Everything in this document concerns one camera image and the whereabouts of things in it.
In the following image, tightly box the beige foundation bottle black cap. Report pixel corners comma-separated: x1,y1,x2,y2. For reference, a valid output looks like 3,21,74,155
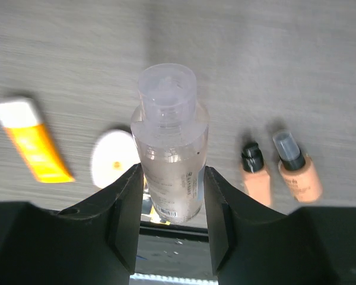
240,141,272,207

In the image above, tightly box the cream oval compact bottle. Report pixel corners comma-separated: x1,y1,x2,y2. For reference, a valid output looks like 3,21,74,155
90,129,140,189

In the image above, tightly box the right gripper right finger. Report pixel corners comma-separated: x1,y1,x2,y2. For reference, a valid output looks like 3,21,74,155
204,167,356,284

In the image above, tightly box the beige foundation bottle clear cap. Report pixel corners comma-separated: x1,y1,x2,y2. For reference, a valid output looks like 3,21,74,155
272,129,323,203

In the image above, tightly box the orange white tube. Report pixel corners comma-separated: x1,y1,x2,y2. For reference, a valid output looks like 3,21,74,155
0,97,75,183

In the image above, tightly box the clear liquid bottle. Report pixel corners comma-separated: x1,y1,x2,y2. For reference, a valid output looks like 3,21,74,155
131,63,209,224

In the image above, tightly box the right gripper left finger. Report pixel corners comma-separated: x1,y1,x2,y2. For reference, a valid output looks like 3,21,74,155
0,164,144,284

